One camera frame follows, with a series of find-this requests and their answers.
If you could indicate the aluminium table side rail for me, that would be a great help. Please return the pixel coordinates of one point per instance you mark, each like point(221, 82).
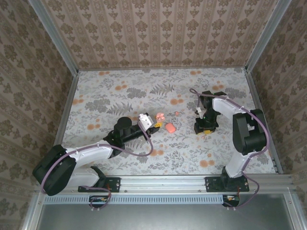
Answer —
point(66, 115)
point(262, 115)

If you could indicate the aluminium frame post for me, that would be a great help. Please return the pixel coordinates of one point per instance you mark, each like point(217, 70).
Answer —
point(266, 36)
point(55, 38)

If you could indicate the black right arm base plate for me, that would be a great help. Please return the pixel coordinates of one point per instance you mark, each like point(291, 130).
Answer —
point(212, 184)

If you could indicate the floral patterned table cover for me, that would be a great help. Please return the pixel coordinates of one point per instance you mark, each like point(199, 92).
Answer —
point(144, 79)

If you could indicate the pink earbud charging case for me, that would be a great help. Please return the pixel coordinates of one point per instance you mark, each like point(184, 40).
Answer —
point(170, 128)

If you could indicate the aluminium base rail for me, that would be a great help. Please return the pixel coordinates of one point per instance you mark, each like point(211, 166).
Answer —
point(163, 184)

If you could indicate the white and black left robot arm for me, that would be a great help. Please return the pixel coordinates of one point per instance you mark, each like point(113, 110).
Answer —
point(91, 153)

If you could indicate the grey metal panel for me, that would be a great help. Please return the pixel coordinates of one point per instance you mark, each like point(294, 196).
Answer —
point(156, 218)

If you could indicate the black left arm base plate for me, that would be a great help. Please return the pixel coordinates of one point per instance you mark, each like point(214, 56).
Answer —
point(115, 184)

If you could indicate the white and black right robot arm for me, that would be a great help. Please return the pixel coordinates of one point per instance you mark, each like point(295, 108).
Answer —
point(249, 134)

